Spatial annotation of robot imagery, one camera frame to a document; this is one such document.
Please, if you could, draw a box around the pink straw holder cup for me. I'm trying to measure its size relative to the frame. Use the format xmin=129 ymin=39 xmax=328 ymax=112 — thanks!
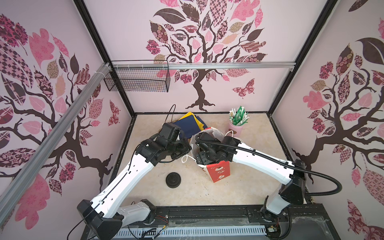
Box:
xmin=228 ymin=122 xmax=244 ymax=137

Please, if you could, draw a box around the white red paper bag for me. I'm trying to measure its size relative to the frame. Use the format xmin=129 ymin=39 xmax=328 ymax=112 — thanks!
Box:
xmin=182 ymin=128 xmax=233 ymax=183

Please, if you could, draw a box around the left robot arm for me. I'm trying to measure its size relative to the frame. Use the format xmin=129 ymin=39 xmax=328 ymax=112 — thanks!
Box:
xmin=77 ymin=123 xmax=192 ymax=240

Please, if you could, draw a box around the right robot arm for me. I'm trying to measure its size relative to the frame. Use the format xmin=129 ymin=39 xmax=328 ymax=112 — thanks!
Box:
xmin=193 ymin=133 xmax=343 ymax=215

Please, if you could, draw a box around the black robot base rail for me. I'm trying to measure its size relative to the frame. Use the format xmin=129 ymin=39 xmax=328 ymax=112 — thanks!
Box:
xmin=80 ymin=203 xmax=341 ymax=240

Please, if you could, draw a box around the navy napkin stack box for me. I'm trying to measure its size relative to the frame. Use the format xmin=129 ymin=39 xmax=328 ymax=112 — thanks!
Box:
xmin=174 ymin=112 xmax=207 ymax=139

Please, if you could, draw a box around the aluminium rail left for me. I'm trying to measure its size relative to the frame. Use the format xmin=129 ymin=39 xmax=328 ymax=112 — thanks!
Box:
xmin=1 ymin=63 xmax=111 ymax=224

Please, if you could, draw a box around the stack of black lids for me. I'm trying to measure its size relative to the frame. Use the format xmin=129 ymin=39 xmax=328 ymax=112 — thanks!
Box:
xmin=166 ymin=172 xmax=182 ymax=189

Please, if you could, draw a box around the white cable duct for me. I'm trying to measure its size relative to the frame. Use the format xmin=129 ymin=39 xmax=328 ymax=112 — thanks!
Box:
xmin=113 ymin=226 xmax=267 ymax=240

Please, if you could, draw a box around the aluminium rail back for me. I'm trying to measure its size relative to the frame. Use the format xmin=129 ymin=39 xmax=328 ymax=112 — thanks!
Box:
xmin=113 ymin=61 xmax=296 ymax=70

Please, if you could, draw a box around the aluminium rail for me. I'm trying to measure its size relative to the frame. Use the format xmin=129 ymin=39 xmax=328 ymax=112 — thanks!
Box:
xmin=113 ymin=61 xmax=296 ymax=70
xmin=1 ymin=63 xmax=111 ymax=224

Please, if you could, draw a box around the black wire basket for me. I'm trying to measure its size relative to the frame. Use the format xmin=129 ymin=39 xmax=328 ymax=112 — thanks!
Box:
xmin=104 ymin=60 xmax=171 ymax=93

